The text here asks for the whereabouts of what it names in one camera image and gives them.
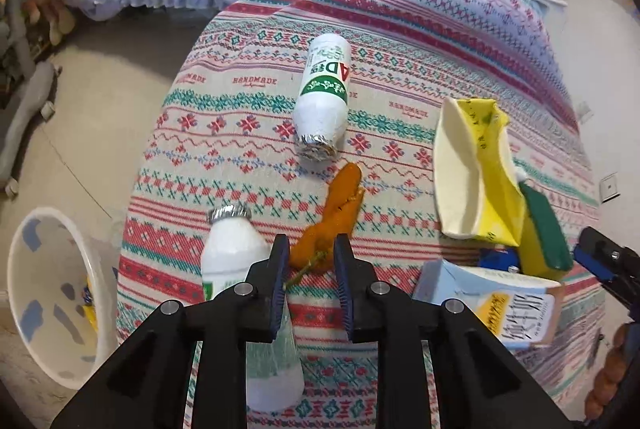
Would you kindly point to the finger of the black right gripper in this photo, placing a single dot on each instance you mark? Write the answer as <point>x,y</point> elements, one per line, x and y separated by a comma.
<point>628,261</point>
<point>600,260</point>

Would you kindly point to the white bottle near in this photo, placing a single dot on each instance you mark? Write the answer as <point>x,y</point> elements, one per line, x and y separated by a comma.
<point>268,376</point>

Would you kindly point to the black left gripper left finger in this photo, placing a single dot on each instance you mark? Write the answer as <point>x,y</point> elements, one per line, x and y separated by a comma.
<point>263,294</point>

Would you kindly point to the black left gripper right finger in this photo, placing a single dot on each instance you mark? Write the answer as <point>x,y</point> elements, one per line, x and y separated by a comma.
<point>358,289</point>

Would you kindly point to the dark blue snack box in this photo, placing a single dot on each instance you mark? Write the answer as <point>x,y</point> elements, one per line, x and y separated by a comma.
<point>500,259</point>

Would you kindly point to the orange peel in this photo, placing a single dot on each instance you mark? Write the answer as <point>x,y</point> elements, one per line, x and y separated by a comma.
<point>313,252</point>

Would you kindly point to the light blue milk carton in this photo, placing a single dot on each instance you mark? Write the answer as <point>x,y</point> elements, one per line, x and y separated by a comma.
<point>521,311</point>

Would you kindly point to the yellow crumpled paper bag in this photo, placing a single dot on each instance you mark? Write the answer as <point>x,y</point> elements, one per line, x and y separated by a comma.
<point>475,185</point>

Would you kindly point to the yellow green sponge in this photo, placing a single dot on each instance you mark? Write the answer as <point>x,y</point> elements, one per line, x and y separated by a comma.
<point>543,251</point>

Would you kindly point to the white bottle far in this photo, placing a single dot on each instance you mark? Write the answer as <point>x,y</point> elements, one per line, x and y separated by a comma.
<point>320,113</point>

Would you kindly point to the grey wheeled chair base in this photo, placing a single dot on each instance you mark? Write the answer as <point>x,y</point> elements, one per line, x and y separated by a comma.
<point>30,98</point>

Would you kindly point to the patterned red green bed cover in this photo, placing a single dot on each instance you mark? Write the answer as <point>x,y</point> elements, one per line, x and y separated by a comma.
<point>225,134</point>

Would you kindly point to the white patterned trash bin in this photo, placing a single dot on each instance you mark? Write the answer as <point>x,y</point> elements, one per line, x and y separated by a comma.
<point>62,294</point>

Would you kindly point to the white bottle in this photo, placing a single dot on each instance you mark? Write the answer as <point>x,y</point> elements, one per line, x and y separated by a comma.
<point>268,376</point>
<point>320,113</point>

